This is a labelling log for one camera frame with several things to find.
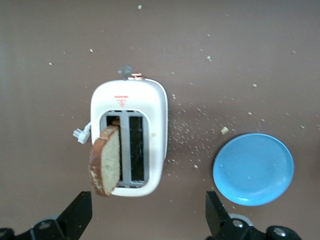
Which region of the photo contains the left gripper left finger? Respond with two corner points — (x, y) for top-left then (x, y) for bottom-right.
(56, 191), (93, 236)

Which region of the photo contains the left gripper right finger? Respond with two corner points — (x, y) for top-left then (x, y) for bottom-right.
(205, 191), (230, 233)

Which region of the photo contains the brown bread slice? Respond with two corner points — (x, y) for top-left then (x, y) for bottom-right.
(89, 119), (121, 198)

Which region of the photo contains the blue plate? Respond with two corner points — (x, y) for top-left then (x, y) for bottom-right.
(212, 132), (295, 207)

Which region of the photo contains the white toaster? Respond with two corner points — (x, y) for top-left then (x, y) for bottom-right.
(72, 65), (169, 198)

